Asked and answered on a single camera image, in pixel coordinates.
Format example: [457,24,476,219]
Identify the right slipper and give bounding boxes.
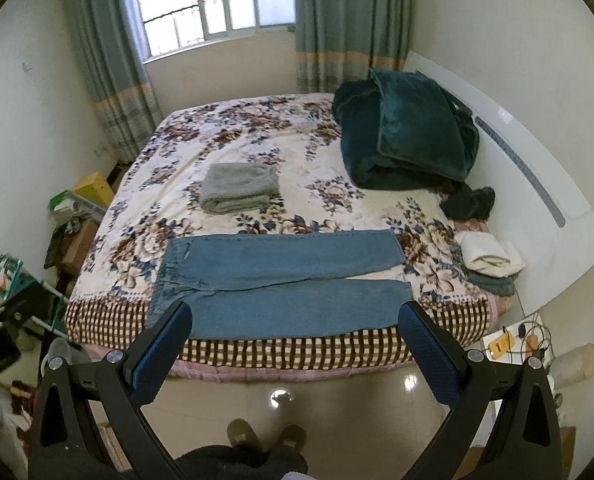
[272,424,306,454]

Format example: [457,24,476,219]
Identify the slipper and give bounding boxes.
[272,424,306,454]
[226,418,262,452]

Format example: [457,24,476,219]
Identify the folded grey towel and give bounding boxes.
[199,162,280,214]

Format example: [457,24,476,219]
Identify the left slipper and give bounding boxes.
[226,418,262,452]

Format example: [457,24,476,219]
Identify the yellow box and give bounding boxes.
[72,172,114,207]

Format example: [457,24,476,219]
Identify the folded cream cloth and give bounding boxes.
[454,231,525,278]

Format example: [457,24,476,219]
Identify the window with white frame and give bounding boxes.
[126,0,296,60]

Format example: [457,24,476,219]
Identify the floral bed blanket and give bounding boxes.
[64,93,510,353]

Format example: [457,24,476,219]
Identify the white headboard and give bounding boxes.
[406,52,594,316]

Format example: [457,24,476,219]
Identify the white bedside table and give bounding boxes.
[480,312,558,391]

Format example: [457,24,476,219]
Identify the blue denim jeans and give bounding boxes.
[146,230,413,340]

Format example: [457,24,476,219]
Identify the black sock pile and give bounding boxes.
[440,185,496,221]

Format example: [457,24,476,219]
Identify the dark green plush blanket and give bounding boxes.
[333,68,479,191]

